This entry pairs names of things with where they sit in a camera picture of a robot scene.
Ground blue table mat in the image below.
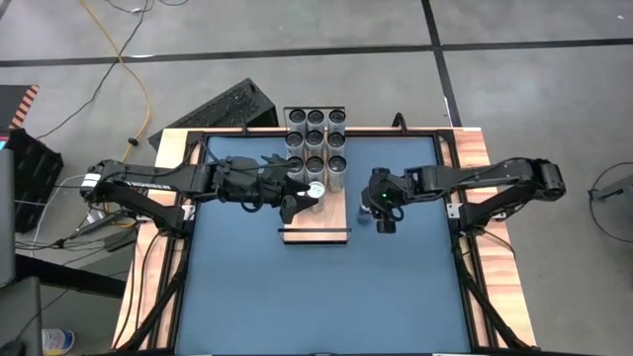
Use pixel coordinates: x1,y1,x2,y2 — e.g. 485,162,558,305
175,133,474,355

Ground dark grey power brick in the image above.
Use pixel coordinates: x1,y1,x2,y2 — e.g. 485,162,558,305
73,210,138,254

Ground black floor bar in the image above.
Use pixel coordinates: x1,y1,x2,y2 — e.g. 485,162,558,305
14,254,128,300

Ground black floor cable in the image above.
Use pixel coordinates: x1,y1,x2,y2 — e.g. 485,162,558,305
34,0,192,141

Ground black panel orange striped edge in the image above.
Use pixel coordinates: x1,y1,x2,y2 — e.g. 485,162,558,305
0,83,41,133

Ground white Celsius can red band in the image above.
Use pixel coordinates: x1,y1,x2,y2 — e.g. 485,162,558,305
285,131,307,159

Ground black fabric case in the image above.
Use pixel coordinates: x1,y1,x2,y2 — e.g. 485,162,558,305
4,127,65,234

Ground wooden shelf black metal frame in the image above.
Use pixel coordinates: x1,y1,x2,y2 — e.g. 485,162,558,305
276,105,353,246

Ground white power cable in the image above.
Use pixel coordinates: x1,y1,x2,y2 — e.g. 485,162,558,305
29,172,108,238

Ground white Celsius Arctic can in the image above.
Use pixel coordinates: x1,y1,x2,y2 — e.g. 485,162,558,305
288,107,309,134

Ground blue silver Red Bull can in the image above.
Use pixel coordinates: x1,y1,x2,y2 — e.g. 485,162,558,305
355,200,373,227
306,180,327,214

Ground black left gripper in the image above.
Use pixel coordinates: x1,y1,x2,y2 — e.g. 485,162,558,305
212,152,320,224

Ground plastic bottle yellow label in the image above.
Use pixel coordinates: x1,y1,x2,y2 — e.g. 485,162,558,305
41,327,76,356

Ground yellow floor cable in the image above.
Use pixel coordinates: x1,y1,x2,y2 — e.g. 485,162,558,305
77,0,152,229

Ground black computer tower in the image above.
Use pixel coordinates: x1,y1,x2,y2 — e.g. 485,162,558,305
146,77,280,150

